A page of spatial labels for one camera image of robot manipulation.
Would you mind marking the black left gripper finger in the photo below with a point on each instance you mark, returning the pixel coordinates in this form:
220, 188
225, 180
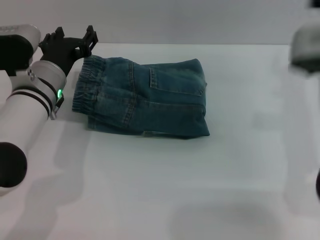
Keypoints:
89, 41
60, 32

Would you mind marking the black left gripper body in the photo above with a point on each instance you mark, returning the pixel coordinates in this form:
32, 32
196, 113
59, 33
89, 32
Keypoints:
60, 53

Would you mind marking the blue denim shorts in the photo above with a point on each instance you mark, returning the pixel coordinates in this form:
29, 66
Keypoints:
150, 100

